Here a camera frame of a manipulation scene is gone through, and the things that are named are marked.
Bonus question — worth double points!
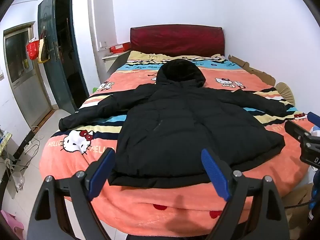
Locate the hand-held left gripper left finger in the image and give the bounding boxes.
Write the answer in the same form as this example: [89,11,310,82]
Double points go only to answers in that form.
[27,148,116,240]

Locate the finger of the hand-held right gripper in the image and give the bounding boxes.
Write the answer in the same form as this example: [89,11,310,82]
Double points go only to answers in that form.
[285,120,313,143]
[307,112,320,128]

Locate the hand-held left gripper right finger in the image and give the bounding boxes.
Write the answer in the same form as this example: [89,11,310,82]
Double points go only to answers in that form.
[201,148,290,240]

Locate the black hooded padded jacket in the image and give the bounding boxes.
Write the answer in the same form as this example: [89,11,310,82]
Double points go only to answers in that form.
[58,59,288,188]

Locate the woven straw hand fan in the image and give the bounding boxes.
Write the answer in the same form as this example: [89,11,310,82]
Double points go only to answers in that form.
[275,82,296,105]

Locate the blue and white object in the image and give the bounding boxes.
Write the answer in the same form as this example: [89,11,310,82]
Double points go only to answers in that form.
[308,170,320,219]

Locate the brown cardboard box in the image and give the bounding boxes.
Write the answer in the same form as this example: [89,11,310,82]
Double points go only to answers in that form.
[284,184,313,232]

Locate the orange striped cartoon blanket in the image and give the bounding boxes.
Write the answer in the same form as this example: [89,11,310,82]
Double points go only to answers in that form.
[39,50,316,237]

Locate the flat brown cardboard sheet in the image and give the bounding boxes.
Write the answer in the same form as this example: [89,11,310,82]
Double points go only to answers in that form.
[228,54,276,85]

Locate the pink plastic stool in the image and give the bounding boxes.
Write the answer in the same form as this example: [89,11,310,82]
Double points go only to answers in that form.
[1,210,25,240]

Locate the white bedside ledge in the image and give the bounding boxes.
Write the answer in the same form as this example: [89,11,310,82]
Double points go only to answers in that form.
[102,50,131,77]

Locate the grey metal framed glass door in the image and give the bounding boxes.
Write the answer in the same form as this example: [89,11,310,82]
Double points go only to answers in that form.
[3,23,52,128]

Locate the dark green door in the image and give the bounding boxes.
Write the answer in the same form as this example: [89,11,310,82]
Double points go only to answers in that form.
[37,0,77,112]

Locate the red cardboard box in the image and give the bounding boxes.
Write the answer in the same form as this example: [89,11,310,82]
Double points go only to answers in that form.
[110,42,131,54]

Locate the dark red bed headboard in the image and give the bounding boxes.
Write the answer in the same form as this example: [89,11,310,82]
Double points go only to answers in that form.
[130,26,225,57]

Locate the yellow and dark hanging bag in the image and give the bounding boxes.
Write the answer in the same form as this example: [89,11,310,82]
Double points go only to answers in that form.
[37,30,50,64]

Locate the red plastic bag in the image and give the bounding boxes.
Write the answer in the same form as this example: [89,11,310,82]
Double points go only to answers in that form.
[26,38,40,60]

